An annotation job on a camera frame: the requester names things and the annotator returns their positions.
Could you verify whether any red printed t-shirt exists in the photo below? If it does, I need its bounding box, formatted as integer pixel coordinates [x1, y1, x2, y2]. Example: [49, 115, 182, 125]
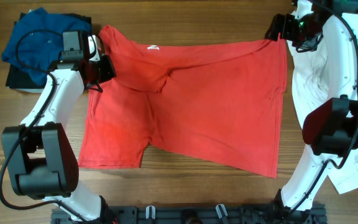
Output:
[78, 26, 287, 178]

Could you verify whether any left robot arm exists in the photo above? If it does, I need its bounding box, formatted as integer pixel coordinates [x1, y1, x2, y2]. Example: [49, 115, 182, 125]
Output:
[0, 30, 118, 223]

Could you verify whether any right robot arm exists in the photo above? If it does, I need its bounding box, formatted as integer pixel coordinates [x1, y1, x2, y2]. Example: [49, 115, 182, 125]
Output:
[262, 0, 358, 223]

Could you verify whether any light grey folded garment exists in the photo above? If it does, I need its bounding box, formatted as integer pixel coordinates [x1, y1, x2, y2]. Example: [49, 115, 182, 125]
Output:
[14, 88, 44, 94]

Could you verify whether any white crumpled t-shirt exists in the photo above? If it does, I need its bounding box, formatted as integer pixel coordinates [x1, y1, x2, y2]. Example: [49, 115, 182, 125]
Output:
[283, 16, 358, 196]

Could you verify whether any blue polo shirt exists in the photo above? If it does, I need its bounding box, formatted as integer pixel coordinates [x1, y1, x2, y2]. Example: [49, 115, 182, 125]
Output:
[1, 7, 93, 86]

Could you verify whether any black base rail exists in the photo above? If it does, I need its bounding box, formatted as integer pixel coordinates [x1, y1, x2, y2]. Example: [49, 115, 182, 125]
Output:
[50, 203, 328, 224]

